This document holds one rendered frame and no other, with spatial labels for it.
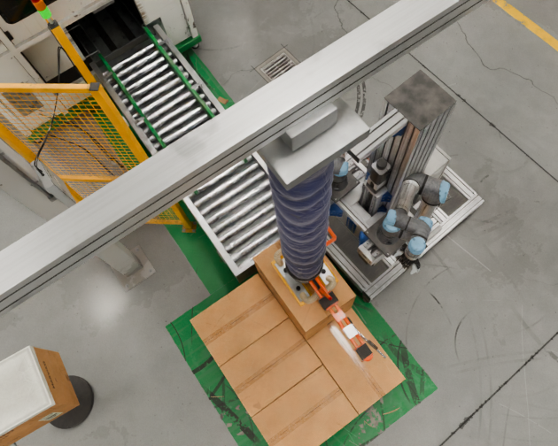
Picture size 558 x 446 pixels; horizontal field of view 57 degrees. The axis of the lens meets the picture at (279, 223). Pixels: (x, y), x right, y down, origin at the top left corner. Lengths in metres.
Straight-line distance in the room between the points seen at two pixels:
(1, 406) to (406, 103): 2.91
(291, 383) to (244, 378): 0.32
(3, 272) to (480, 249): 3.85
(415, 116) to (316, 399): 2.01
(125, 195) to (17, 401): 2.47
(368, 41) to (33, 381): 2.86
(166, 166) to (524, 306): 3.69
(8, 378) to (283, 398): 1.74
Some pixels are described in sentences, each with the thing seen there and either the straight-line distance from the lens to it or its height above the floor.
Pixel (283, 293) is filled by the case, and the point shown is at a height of 0.94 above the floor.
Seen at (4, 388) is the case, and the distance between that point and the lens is 3.67.
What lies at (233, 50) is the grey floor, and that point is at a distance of 5.40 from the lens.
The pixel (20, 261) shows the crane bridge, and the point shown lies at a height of 3.05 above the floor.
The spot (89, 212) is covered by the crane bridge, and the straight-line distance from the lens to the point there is 1.32.
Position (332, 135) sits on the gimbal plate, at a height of 2.87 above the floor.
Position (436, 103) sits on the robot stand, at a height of 2.03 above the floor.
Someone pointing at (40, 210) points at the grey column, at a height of 1.56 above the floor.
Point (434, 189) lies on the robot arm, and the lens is 2.83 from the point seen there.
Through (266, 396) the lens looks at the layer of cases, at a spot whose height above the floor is 0.54.
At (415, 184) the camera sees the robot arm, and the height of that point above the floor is 1.68.
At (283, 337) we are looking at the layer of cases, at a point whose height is 0.54.
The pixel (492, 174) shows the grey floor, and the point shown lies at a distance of 4.88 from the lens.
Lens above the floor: 4.18
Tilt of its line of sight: 70 degrees down
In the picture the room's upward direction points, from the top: 10 degrees counter-clockwise
